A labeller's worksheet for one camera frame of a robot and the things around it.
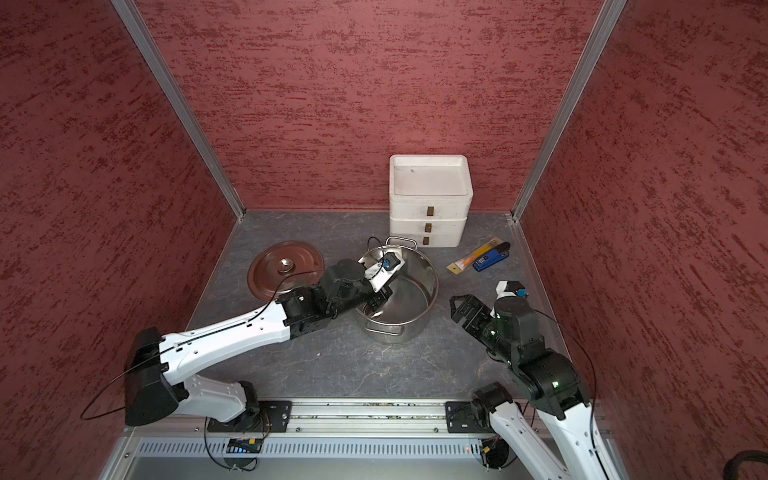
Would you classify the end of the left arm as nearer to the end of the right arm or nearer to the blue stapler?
the end of the right arm

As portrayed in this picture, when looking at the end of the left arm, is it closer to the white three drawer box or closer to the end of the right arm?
the end of the right arm

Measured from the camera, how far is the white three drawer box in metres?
0.95

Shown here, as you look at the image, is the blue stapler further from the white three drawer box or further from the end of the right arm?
the end of the right arm

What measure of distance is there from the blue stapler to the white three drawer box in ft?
0.38

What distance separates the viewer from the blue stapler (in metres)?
1.05

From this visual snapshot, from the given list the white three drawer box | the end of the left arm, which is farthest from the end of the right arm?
the white three drawer box

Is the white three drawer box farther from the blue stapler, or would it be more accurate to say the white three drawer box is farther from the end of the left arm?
the end of the left arm
